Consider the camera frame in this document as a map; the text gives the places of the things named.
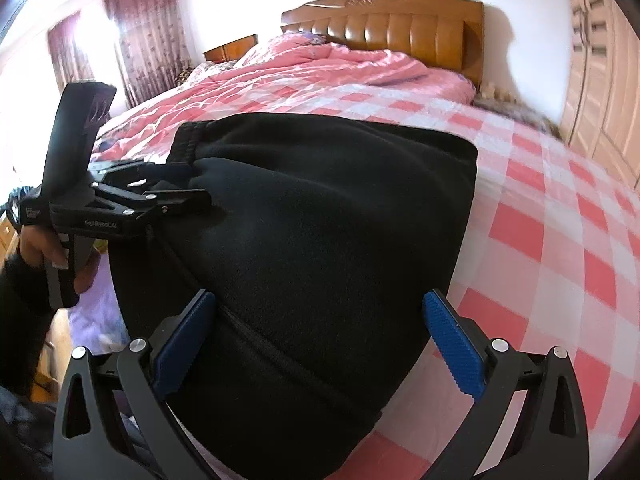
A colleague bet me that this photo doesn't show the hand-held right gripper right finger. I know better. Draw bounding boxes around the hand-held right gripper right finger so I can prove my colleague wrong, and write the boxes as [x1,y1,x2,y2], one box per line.
[421,289,591,480]

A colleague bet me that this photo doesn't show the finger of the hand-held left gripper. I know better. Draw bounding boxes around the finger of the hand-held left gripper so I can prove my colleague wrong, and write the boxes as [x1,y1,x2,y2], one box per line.
[94,183,212,222]
[89,159,195,187]

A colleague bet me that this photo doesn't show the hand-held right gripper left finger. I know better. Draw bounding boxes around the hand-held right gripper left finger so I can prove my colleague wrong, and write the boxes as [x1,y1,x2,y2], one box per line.
[52,289,236,480]

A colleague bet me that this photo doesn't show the black pants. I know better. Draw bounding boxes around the black pants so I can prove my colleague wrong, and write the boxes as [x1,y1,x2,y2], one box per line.
[106,112,479,480]

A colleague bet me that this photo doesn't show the person's left forearm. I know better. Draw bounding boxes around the person's left forearm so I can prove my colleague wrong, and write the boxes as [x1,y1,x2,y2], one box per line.
[0,249,57,403]

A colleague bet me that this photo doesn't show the person's left hand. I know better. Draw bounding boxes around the person's left hand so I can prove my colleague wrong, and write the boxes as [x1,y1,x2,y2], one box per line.
[18,226,102,295]

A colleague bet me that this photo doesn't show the white plastic bag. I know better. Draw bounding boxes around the white plastic bag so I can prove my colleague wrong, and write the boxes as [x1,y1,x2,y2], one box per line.
[67,252,132,358]

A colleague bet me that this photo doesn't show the patterned pillow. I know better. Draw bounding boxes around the patterned pillow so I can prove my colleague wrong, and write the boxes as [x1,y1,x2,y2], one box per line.
[171,59,237,87]

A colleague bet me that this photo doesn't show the bed with pink checked sheet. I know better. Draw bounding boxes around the bed with pink checked sheet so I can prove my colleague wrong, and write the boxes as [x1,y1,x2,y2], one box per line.
[92,72,640,480]

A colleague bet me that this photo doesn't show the dark red patterned curtain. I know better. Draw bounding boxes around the dark red patterned curtain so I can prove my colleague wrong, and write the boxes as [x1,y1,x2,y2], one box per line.
[47,12,97,83]
[104,0,195,109]

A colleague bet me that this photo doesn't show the wooden nightstand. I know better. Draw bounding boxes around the wooden nightstand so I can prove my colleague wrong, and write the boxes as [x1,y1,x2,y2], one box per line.
[202,34,259,64]

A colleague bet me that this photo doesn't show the pink quilt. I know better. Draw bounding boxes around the pink quilt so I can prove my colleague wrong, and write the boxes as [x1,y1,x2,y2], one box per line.
[95,32,476,148]

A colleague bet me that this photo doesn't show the cloth covered bedside table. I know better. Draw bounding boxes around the cloth covered bedside table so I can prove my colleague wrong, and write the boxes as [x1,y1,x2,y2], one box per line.
[472,84,562,137]

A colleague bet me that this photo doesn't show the wooden padded headboard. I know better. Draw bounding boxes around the wooden padded headboard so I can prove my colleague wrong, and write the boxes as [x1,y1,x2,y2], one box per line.
[280,0,486,88]

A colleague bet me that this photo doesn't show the light wooden wardrobe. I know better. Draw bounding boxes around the light wooden wardrobe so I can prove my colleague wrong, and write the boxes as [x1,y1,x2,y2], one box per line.
[557,0,640,188]

